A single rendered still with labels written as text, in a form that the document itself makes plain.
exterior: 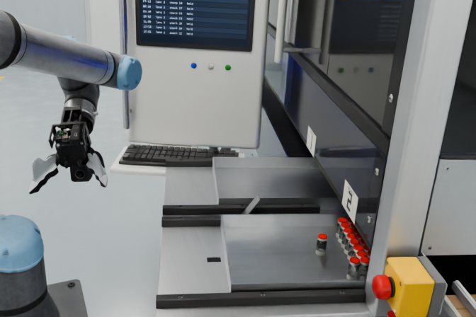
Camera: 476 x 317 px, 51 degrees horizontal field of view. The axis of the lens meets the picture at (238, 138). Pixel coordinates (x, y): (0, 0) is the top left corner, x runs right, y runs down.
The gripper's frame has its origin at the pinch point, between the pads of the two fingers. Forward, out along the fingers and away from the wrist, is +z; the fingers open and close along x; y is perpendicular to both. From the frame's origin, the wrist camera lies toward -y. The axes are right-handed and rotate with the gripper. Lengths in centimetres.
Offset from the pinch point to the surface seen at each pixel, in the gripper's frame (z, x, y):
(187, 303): 22.2, 22.5, -8.8
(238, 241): 2.8, 34.2, -18.1
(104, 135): -245, -47, -194
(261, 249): 6.0, 39.1, -17.4
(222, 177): -28, 33, -29
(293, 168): -33, 55, -33
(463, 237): 23, 72, 3
